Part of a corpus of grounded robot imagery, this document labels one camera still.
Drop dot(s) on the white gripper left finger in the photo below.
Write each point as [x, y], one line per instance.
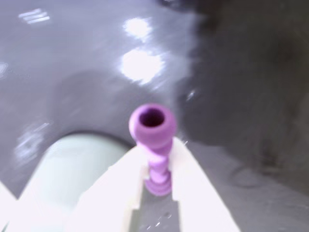
[108, 198]

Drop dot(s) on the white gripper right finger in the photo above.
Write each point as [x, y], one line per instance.
[198, 198]

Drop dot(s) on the purple pen grip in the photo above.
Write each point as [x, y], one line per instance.
[154, 135]

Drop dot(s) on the pale green steel mug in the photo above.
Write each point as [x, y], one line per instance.
[72, 164]

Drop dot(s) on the black table mat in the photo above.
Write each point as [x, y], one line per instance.
[72, 48]

